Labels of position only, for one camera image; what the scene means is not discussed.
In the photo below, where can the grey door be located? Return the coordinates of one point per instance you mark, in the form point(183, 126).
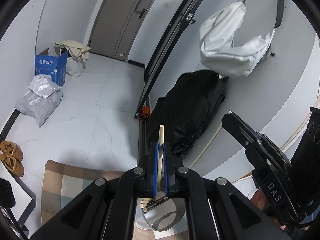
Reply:
point(112, 17)

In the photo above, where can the white sack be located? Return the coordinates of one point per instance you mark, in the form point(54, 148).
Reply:
point(75, 67)

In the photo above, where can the large grey parcel bag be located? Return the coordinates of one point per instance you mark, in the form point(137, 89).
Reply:
point(37, 110)

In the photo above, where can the white shoulder bag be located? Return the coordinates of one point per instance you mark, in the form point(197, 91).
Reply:
point(225, 47)

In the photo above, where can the person's right hand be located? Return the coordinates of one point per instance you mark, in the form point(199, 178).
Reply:
point(261, 202)

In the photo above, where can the black backpack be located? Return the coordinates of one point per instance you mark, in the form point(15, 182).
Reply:
point(185, 110)

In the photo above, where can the beige cloth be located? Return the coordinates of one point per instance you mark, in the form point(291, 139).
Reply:
point(72, 46)

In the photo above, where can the blue cardboard box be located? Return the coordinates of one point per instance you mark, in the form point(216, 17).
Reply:
point(50, 65)

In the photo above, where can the black fuzzy object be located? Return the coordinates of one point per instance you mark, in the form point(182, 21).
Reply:
point(6, 192)

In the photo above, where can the white cabinet gold trim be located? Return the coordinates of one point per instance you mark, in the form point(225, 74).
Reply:
point(275, 100)

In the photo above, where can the small orange object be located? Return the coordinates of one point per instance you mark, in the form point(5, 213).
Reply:
point(145, 112)

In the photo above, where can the white divided utensil holder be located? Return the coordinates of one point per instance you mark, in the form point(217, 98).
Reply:
point(165, 217)

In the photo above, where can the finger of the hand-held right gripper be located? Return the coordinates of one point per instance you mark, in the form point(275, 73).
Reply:
point(250, 140)

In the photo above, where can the small grey parcel bag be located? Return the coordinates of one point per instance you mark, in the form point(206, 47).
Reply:
point(42, 85)

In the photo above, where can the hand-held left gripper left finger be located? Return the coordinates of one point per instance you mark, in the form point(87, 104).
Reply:
point(156, 175)

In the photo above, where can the black framed glass door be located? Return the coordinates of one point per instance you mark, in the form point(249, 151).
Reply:
point(149, 87)

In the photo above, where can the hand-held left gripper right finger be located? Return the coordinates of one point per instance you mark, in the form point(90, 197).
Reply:
point(167, 180)

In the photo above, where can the checkered tablecloth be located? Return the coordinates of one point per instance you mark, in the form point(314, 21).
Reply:
point(70, 180)

